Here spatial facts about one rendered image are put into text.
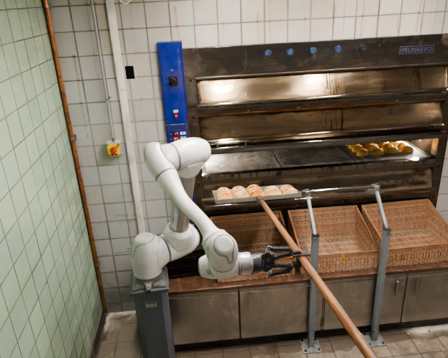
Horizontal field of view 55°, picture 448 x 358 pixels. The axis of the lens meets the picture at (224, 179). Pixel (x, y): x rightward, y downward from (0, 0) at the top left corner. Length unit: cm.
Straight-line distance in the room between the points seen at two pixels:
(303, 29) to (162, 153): 152
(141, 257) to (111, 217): 114
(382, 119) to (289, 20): 101
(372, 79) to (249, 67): 88
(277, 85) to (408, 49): 94
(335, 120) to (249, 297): 140
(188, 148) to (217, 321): 160
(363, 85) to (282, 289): 154
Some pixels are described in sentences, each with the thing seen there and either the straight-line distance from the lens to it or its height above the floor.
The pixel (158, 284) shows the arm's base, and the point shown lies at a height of 102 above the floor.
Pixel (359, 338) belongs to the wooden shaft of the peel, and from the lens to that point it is 128.
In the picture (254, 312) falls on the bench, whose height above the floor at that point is 33.
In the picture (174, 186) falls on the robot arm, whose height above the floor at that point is 167.
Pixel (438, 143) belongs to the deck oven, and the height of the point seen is 130.
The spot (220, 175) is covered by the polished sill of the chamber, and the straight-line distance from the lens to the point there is 320.
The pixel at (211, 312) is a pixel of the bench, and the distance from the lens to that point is 315.
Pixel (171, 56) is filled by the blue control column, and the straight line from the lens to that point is 293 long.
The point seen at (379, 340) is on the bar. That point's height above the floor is 1.
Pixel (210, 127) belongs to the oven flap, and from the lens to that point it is 307.
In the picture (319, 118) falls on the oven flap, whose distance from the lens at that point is 321.
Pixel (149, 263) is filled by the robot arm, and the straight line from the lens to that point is 229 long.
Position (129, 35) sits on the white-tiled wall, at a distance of 297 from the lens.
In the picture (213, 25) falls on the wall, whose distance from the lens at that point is 295.
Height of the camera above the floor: 242
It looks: 23 degrees down
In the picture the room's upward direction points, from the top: 3 degrees counter-clockwise
